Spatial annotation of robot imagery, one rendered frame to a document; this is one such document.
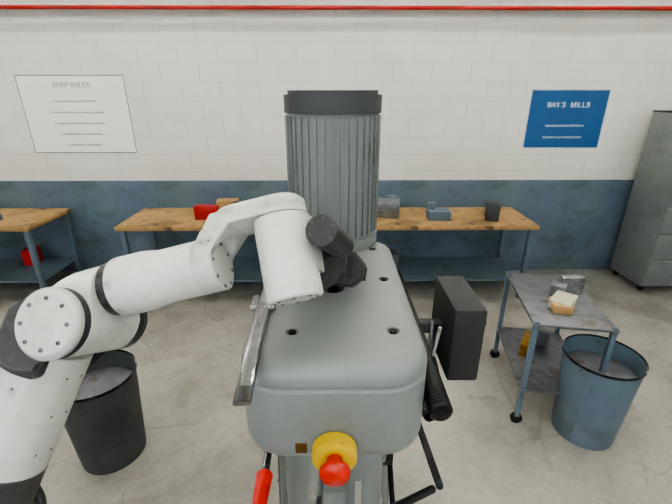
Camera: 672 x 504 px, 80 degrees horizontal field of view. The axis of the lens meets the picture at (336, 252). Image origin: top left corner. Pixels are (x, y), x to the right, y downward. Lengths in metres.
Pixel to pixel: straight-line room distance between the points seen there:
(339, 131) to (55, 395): 0.59
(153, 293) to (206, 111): 4.59
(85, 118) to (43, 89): 0.50
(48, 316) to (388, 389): 0.40
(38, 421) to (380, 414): 0.40
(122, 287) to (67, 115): 5.23
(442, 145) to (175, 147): 3.15
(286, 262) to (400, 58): 4.53
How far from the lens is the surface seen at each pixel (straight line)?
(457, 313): 1.00
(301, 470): 0.85
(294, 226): 0.44
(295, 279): 0.42
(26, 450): 0.61
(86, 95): 5.55
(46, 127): 5.85
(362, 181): 0.82
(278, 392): 0.54
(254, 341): 0.56
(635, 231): 5.93
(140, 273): 0.49
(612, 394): 3.08
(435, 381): 0.64
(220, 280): 0.47
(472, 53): 5.07
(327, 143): 0.78
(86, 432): 2.92
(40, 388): 0.57
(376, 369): 0.53
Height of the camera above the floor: 2.21
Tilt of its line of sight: 22 degrees down
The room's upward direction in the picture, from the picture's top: straight up
